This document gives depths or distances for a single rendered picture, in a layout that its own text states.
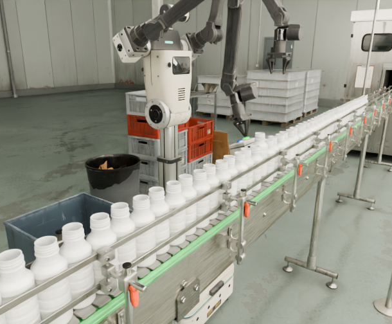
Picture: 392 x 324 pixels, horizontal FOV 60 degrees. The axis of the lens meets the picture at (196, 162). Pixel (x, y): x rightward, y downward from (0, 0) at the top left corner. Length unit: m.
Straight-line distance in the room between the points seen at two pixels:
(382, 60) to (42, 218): 4.97
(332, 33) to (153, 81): 9.93
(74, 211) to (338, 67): 10.42
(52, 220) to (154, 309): 0.64
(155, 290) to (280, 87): 6.95
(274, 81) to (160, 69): 6.05
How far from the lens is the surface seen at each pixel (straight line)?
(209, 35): 1.86
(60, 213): 1.38
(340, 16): 11.40
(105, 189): 2.74
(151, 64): 1.72
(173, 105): 1.72
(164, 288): 0.87
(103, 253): 0.67
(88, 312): 0.74
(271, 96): 7.66
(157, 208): 0.81
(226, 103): 8.29
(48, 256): 0.64
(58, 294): 0.67
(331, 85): 11.37
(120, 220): 0.74
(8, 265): 0.62
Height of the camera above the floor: 1.47
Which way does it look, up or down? 17 degrees down
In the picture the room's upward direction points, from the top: 1 degrees clockwise
